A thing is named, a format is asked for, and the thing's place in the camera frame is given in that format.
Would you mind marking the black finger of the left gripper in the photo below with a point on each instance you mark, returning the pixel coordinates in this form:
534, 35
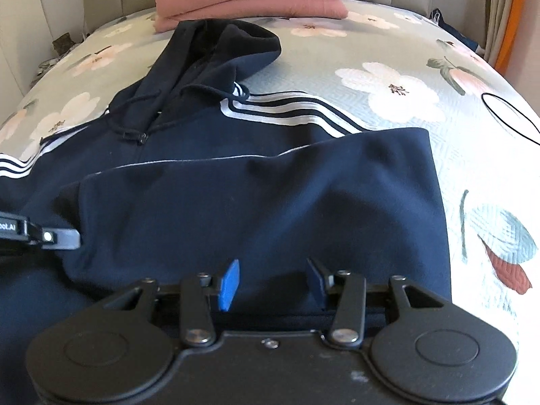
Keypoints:
60, 239

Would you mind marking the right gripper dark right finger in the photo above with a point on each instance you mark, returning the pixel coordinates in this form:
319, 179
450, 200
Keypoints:
320, 282

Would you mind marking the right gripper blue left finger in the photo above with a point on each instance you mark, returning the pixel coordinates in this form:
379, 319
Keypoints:
228, 282

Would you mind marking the navy striped zip hoodie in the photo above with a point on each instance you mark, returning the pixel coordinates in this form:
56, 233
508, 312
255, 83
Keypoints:
188, 169

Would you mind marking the beige bedside table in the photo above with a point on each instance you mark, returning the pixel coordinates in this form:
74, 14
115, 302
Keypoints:
62, 47

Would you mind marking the floral green bedspread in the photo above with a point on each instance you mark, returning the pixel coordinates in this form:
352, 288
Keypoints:
379, 68

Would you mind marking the blue bag beside bed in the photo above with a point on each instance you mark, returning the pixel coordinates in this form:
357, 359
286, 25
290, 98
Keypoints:
437, 18

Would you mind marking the beige curtain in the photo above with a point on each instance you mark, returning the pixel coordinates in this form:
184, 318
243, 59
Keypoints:
496, 17

